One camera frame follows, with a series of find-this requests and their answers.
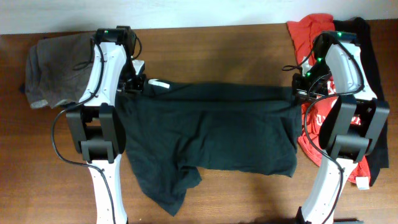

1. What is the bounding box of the dark green t-shirt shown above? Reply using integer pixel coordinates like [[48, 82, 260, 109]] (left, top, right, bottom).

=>
[[116, 80, 302, 215]]

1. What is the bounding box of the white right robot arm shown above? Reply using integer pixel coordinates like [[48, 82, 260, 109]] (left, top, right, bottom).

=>
[[292, 31, 390, 223]]

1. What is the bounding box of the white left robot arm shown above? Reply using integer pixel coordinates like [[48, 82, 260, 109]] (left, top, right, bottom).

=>
[[66, 26, 146, 224]]

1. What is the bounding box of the red printed t-shirt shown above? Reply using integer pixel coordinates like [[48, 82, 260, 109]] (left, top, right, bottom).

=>
[[285, 12, 371, 190]]

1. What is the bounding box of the grey folded garment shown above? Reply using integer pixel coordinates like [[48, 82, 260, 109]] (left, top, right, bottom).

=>
[[25, 32, 93, 109]]

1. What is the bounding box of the black garment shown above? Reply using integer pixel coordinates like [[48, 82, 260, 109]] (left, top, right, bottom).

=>
[[332, 17, 390, 187]]

